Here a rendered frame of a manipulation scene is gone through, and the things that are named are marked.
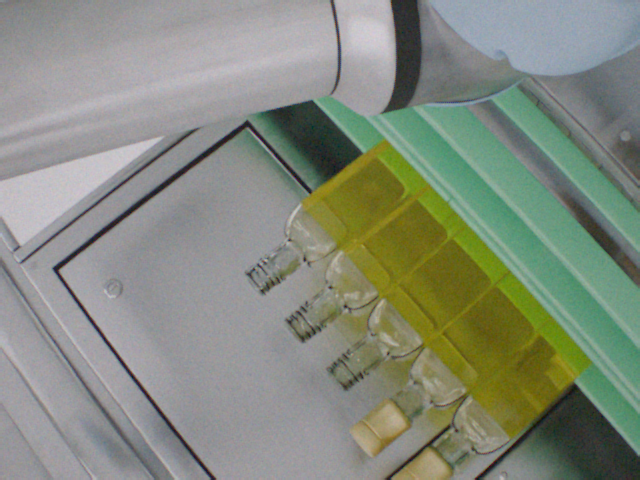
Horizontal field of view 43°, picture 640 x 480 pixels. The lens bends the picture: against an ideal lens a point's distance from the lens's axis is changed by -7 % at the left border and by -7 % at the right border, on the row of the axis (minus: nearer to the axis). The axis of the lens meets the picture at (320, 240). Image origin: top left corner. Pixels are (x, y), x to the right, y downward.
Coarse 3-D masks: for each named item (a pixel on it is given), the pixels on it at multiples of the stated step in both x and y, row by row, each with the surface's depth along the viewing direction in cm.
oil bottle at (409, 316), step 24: (456, 240) 78; (480, 240) 77; (432, 264) 77; (456, 264) 77; (480, 264) 77; (504, 264) 77; (408, 288) 76; (432, 288) 76; (456, 288) 76; (480, 288) 76; (384, 312) 75; (408, 312) 75; (432, 312) 75; (456, 312) 75; (384, 336) 75; (408, 336) 75; (432, 336) 75; (408, 360) 78
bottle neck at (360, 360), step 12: (360, 348) 76; (372, 348) 76; (336, 360) 76; (348, 360) 75; (360, 360) 75; (372, 360) 75; (384, 360) 76; (336, 372) 75; (348, 372) 75; (360, 372) 75; (348, 384) 75
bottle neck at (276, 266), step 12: (276, 252) 79; (288, 252) 79; (264, 264) 79; (276, 264) 79; (288, 264) 79; (300, 264) 80; (252, 276) 78; (264, 276) 78; (276, 276) 79; (288, 276) 80; (264, 288) 78
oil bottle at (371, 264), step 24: (432, 192) 80; (384, 216) 79; (408, 216) 79; (432, 216) 79; (456, 216) 79; (360, 240) 78; (384, 240) 78; (408, 240) 78; (432, 240) 78; (336, 264) 77; (360, 264) 77; (384, 264) 77; (408, 264) 77; (336, 288) 77; (360, 288) 77; (384, 288) 77; (360, 312) 79
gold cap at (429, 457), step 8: (432, 448) 73; (424, 456) 73; (432, 456) 72; (440, 456) 72; (408, 464) 73; (416, 464) 72; (424, 464) 72; (432, 464) 72; (440, 464) 72; (448, 464) 72; (400, 472) 73; (408, 472) 72; (416, 472) 72; (424, 472) 72; (432, 472) 72; (440, 472) 72; (448, 472) 72
